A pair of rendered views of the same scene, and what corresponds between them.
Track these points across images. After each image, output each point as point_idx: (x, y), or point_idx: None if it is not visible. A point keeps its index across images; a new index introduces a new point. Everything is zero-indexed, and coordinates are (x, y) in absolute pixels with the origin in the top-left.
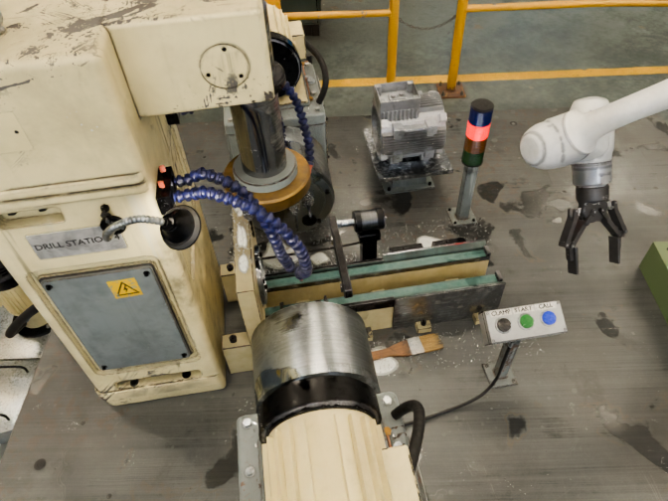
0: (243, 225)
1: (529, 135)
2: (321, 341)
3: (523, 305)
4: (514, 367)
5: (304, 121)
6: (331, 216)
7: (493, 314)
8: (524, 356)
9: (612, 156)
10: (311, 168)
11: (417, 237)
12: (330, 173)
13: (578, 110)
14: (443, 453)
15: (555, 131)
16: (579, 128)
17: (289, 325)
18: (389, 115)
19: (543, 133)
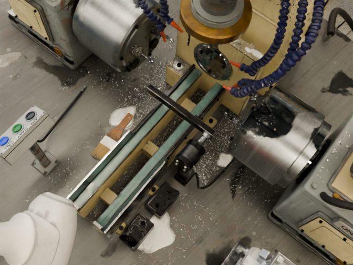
0: (235, 42)
1: (63, 199)
2: (111, 2)
3: (23, 134)
4: (39, 175)
5: (255, 82)
6: (214, 133)
7: (39, 115)
8: (36, 188)
9: None
10: (248, 122)
11: (176, 237)
12: (304, 252)
13: (27, 253)
14: (50, 94)
15: (38, 210)
16: (14, 221)
17: (136, 0)
18: (268, 263)
19: (48, 200)
